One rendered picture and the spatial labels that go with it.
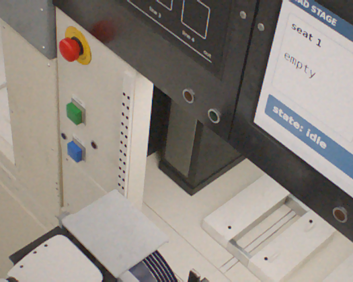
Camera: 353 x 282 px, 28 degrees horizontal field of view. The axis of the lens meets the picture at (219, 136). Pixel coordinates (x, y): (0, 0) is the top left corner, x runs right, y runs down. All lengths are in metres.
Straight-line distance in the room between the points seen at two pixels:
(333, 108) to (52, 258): 0.44
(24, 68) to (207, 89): 0.52
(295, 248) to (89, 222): 0.60
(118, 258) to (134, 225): 0.06
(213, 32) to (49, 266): 0.38
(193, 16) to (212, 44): 0.04
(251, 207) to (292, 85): 0.75
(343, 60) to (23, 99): 0.82
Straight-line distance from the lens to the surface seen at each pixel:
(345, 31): 0.75
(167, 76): 1.00
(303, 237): 1.53
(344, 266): 1.51
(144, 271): 1.12
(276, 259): 1.48
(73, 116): 1.27
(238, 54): 0.87
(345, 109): 0.79
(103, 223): 1.03
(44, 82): 1.33
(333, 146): 0.83
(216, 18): 0.88
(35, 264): 0.99
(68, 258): 0.99
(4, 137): 1.73
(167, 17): 0.95
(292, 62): 0.81
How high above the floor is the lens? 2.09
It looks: 45 degrees down
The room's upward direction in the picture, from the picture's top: 11 degrees clockwise
